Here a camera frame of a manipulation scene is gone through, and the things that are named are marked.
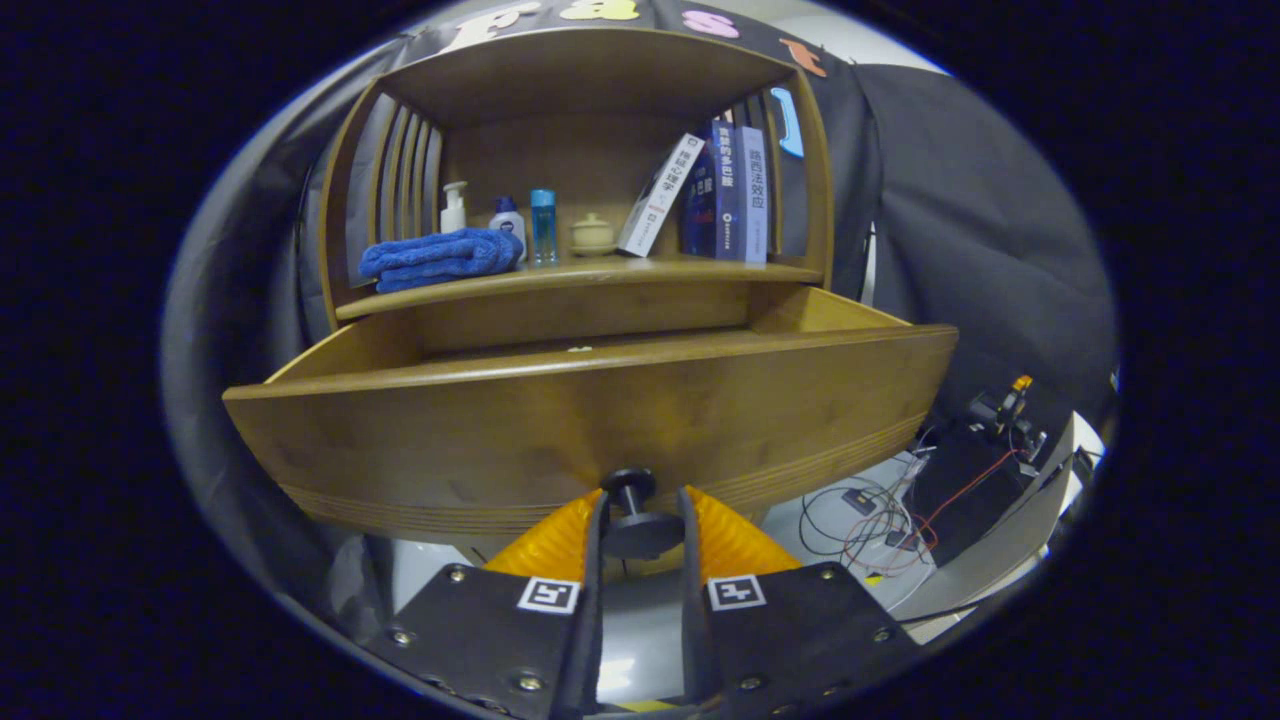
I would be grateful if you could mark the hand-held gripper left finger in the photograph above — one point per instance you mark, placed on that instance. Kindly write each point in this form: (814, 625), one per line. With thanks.
(594, 620)

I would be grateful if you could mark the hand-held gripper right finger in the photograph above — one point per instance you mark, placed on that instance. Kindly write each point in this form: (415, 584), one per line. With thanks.
(697, 620)

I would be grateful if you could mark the wooden drawer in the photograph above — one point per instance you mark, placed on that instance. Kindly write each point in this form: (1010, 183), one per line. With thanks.
(600, 420)

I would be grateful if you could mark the wooden countertop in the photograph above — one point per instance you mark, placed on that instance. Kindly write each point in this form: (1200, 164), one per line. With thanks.
(600, 275)

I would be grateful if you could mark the wooden cabinet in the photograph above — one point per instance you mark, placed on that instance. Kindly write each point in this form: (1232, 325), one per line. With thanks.
(600, 70)

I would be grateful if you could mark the white side table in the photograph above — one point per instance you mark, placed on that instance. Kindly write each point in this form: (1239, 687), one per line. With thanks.
(1000, 565)

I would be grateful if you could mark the black device with orange part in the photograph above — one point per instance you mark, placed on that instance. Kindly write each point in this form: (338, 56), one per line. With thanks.
(1000, 410)

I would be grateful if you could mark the beige lidded tea cup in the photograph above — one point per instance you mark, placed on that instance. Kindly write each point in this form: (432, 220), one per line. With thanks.
(593, 236)

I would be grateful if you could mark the clear blue bottle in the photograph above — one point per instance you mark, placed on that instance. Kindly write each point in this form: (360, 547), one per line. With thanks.
(543, 230)

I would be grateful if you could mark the folded blue towel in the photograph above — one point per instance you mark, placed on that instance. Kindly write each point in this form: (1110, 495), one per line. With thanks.
(440, 255)

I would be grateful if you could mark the white bottle with blue cap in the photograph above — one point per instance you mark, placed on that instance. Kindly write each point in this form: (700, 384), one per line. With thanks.
(508, 222)

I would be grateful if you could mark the white book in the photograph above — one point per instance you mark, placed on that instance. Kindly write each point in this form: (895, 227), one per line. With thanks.
(660, 195)

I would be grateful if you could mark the white pump bottle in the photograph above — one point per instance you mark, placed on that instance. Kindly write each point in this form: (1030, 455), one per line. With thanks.
(453, 215)

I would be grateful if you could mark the dark blue book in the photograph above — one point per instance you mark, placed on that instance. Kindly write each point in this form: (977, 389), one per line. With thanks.
(715, 190)

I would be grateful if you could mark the pale purple book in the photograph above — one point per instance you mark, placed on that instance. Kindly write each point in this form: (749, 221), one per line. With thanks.
(755, 190)

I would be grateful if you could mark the black backdrop cloth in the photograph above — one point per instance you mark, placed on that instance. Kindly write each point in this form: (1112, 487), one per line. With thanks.
(980, 250)

